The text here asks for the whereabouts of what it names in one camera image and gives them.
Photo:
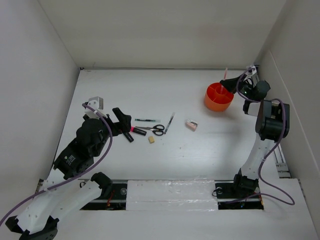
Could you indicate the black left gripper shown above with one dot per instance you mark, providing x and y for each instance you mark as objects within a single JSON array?
[{"x": 124, "y": 124}]

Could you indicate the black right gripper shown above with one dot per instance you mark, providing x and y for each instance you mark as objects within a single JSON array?
[{"x": 231, "y": 84}]

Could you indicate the red translucent highlighter pen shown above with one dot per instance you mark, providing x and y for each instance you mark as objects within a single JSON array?
[{"x": 224, "y": 78}]

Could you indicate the green gel pen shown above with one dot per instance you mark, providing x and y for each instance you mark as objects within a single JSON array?
[{"x": 147, "y": 120}]

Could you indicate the black gel pen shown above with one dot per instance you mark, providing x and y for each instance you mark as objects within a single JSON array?
[{"x": 169, "y": 123}]

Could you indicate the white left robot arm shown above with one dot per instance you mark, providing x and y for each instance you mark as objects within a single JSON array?
[{"x": 38, "y": 216}]

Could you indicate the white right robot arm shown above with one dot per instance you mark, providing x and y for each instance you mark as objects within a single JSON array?
[{"x": 272, "y": 125}]

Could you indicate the pink capped black highlighter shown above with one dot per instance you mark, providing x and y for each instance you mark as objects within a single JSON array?
[{"x": 138, "y": 131}]

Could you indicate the blue capped black highlighter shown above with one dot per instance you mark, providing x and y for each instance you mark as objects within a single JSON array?
[{"x": 128, "y": 136}]

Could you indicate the orange round compartment container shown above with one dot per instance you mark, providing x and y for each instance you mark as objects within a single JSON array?
[{"x": 217, "y": 98}]

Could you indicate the tan eraser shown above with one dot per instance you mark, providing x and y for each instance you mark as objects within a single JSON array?
[{"x": 151, "y": 139}]

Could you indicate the pink pencil sharpener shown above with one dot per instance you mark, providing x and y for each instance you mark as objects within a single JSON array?
[{"x": 192, "y": 125}]

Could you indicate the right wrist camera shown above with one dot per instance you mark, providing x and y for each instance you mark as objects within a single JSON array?
[{"x": 252, "y": 72}]

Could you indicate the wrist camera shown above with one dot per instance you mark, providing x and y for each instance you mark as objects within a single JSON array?
[
  {"x": 252, "y": 72},
  {"x": 97, "y": 104}
]

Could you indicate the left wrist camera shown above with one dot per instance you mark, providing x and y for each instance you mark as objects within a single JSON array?
[{"x": 97, "y": 104}]

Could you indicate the black handled scissors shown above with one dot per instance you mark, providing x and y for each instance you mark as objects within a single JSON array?
[{"x": 158, "y": 129}]

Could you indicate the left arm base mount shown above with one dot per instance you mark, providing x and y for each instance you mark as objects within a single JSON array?
[{"x": 113, "y": 196}]

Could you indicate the aluminium rail right side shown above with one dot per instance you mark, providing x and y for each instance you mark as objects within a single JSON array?
[{"x": 277, "y": 155}]

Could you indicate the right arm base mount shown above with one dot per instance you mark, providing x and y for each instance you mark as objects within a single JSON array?
[{"x": 239, "y": 194}]

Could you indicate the front metal rail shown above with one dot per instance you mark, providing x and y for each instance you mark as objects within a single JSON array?
[{"x": 163, "y": 195}]

